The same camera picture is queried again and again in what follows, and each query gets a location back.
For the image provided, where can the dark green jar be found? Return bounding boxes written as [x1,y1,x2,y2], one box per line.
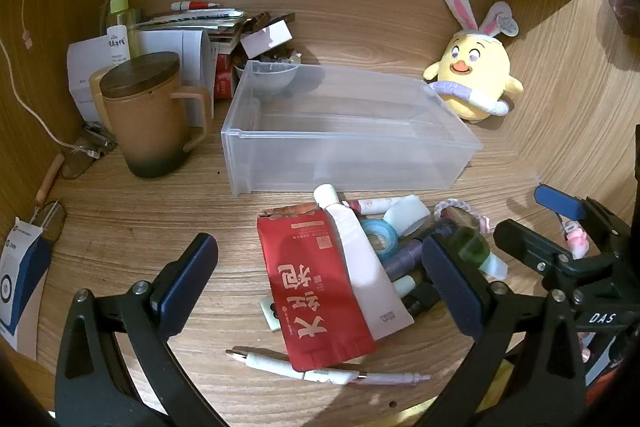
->
[447,227,491,265]

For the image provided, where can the white cable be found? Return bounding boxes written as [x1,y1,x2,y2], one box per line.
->
[0,39,98,158]

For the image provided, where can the clear wire-rimmed lens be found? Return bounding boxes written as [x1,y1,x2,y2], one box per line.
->
[30,199,68,243]

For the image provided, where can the white labelled bottle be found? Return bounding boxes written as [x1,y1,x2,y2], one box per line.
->
[106,25,132,68]

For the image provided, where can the brown mug with wooden lid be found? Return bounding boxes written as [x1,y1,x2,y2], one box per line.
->
[89,52,213,179]

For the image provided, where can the pink and white tube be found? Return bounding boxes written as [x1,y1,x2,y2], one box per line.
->
[342,197,406,215]

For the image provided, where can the bowl of small trinkets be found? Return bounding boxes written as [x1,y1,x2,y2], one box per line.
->
[232,48,302,100]

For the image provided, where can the pink hair tie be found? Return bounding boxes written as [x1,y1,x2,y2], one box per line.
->
[432,198,491,233]

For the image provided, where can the wooden stick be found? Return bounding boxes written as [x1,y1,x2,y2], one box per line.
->
[35,153,66,204]

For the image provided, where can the wire-rimmed glasses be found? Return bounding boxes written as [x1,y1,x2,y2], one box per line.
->
[60,134,118,180]

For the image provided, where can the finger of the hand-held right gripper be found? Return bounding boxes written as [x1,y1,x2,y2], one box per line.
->
[533,184,640,258]
[493,218,601,293]

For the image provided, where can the small pink figurine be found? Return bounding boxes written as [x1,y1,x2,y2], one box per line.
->
[562,214,591,260]

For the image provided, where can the purple spray bottle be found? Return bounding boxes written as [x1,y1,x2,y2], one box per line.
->
[382,232,436,283]

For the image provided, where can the blue and white box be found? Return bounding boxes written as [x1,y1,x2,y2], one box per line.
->
[0,217,53,353]

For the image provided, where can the light blue tube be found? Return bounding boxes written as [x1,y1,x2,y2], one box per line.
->
[482,254,508,280]

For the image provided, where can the brown hair clip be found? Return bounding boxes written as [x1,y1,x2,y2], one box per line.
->
[248,11,297,32]

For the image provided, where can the white tile with black dots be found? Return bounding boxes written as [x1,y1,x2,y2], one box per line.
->
[258,296,283,333]

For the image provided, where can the stack of books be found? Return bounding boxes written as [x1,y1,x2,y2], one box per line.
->
[137,7,248,52]

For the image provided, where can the red and white marker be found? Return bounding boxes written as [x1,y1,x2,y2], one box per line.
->
[170,0,221,12]

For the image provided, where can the yellow chick plush toy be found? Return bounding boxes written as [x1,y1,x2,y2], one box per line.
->
[423,0,524,124]

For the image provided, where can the white pen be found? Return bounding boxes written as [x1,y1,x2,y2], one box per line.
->
[225,347,362,386]

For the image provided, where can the red foil pouch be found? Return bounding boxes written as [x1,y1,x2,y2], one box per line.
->
[256,203,377,372]

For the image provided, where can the clear plastic drawer bin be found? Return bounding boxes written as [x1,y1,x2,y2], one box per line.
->
[221,60,483,198]

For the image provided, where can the white tape roll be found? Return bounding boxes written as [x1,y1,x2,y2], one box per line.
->
[384,195,431,236]

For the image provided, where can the blue tape roll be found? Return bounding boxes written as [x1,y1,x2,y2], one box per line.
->
[361,218,400,260]

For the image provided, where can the white paper box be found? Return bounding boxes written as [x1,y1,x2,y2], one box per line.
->
[67,29,216,120]

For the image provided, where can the dark round object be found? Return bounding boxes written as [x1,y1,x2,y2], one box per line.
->
[607,0,640,38]

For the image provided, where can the white cream tube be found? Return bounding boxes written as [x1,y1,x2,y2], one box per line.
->
[313,184,416,342]

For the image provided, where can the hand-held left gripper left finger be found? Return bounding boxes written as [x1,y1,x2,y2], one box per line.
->
[55,233,236,427]

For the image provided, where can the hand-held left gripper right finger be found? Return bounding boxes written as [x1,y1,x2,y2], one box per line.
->
[421,234,588,427]

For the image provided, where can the small cream bottle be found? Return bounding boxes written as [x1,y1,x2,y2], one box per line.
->
[392,274,426,298]

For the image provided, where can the red box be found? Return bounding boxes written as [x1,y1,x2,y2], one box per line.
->
[214,52,238,100]

